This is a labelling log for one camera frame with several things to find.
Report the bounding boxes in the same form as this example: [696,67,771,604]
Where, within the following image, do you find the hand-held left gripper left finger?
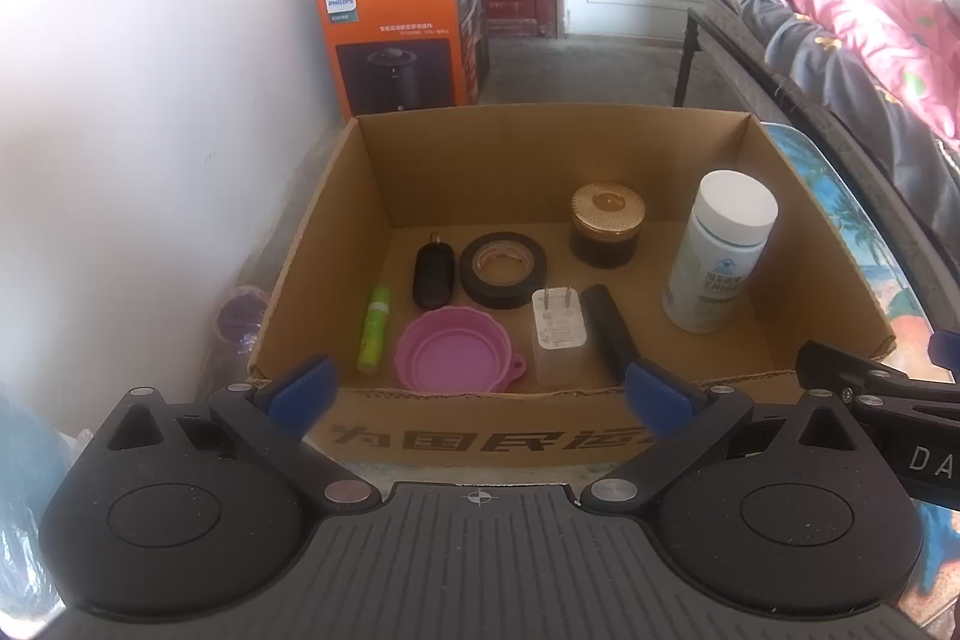
[97,353,380,515]

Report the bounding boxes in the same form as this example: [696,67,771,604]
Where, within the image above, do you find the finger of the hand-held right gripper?
[795,340,960,412]
[932,329,960,380]

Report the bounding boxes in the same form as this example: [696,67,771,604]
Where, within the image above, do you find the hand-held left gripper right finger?
[581,361,863,513]

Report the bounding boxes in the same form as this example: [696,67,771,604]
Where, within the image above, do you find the black cylinder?
[581,284,640,386]

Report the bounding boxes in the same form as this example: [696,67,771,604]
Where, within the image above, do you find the green tube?
[356,285,393,375]

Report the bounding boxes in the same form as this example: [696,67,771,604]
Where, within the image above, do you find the white charger plug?
[530,285,590,386]

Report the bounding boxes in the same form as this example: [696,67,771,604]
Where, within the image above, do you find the white plastic bottle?
[662,170,779,335]

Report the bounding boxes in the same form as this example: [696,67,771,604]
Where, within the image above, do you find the pink folding bowl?
[396,306,530,395]

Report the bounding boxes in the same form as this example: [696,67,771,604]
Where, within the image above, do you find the gold lid jar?
[568,182,646,270]

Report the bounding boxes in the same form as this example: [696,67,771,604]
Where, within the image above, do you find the black tape roll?
[459,231,548,311]

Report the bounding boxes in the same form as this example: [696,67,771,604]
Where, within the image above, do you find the brown cardboard box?
[247,101,897,483]

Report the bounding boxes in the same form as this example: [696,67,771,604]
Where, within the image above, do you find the purple round container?
[215,285,271,348]

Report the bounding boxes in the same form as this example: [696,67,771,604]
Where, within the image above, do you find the beach print table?
[761,122,960,640]

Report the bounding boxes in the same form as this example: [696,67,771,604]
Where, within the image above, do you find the black key fob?
[412,233,456,311]

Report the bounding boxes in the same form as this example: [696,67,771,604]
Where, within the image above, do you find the grey blanket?
[694,0,960,281]

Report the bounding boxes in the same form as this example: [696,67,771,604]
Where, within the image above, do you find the blue printed plastic pack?
[0,385,76,640]

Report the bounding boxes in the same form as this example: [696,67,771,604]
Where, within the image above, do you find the pink quilt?
[757,0,960,142]

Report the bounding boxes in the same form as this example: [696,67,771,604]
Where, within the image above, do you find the orange printed appliance box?
[311,0,492,124]

